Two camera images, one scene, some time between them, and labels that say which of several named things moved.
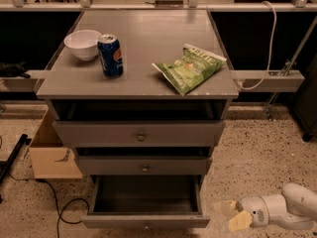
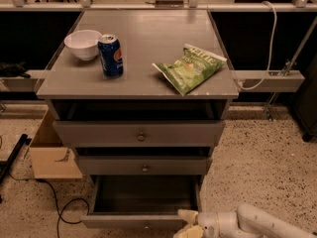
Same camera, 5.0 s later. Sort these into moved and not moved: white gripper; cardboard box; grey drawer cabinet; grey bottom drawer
Moved: white gripper
Not moved: cardboard box; grey bottom drawer; grey drawer cabinet
